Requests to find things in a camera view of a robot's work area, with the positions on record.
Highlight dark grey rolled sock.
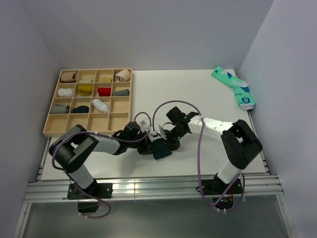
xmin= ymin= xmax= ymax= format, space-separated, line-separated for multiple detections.
xmin=112 ymin=89 xmax=130 ymax=97

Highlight cream brown rolled sock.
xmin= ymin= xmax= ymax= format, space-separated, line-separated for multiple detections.
xmin=114 ymin=69 xmax=131 ymax=82

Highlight dark navy rolled sock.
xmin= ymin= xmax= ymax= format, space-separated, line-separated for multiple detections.
xmin=72 ymin=106 xmax=89 ymax=114

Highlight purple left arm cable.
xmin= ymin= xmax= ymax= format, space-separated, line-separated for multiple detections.
xmin=51 ymin=112 xmax=152 ymax=219

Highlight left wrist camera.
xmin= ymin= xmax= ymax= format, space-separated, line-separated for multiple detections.
xmin=134 ymin=120 xmax=147 ymax=128

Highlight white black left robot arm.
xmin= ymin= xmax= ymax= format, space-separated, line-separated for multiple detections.
xmin=49 ymin=122 xmax=153 ymax=198

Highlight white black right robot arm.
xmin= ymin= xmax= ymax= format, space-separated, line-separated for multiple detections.
xmin=164 ymin=107 xmax=263 ymax=193

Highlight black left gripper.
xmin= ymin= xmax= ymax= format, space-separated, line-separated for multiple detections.
xmin=127 ymin=130 xmax=158 ymax=155

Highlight mustard yellow rolled sock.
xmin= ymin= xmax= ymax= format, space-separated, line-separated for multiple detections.
xmin=77 ymin=85 xmax=93 ymax=96

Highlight red rolled sock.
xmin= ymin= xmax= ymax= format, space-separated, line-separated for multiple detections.
xmin=97 ymin=87 xmax=111 ymax=97

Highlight white sock black stripes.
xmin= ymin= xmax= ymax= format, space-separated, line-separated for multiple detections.
xmin=92 ymin=99 xmax=109 ymax=113

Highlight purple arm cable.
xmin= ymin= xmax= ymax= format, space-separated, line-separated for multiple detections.
xmin=152 ymin=100 xmax=246 ymax=214
xmin=51 ymin=112 xmax=152 ymax=219

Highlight mint green patterned sock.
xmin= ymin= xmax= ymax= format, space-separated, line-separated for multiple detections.
xmin=211 ymin=66 xmax=256 ymax=111

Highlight dark green reindeer sock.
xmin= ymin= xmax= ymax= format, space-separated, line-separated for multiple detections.
xmin=152 ymin=139 xmax=171 ymax=160

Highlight wooden compartment tray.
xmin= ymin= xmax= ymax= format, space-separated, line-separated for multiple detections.
xmin=43 ymin=68 xmax=133 ymax=137

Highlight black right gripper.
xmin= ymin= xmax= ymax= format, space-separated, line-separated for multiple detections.
xmin=160 ymin=126 xmax=187 ymax=153

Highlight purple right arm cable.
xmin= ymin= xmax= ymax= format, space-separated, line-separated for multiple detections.
xmin=152 ymin=100 xmax=246 ymax=214

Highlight beige rolled sock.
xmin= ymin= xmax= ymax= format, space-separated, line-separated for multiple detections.
xmin=60 ymin=71 xmax=77 ymax=83

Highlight white rolled sock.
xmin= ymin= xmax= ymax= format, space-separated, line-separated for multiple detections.
xmin=57 ymin=88 xmax=74 ymax=98

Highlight pale green rolled sock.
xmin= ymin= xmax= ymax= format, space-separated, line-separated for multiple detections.
xmin=79 ymin=79 xmax=93 ymax=83

